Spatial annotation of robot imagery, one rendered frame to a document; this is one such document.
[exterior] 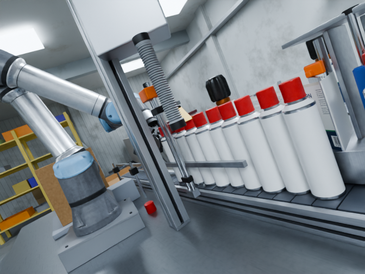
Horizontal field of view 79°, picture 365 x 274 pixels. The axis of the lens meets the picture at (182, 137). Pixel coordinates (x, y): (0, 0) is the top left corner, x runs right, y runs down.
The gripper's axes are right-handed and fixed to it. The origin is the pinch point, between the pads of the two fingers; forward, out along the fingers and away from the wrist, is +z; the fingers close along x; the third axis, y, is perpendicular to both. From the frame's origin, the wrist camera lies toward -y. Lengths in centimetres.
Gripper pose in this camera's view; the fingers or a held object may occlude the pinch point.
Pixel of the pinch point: (174, 165)
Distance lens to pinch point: 81.3
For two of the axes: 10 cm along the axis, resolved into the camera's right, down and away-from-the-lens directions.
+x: -2.4, 5.5, 8.0
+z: 5.9, 7.3, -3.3
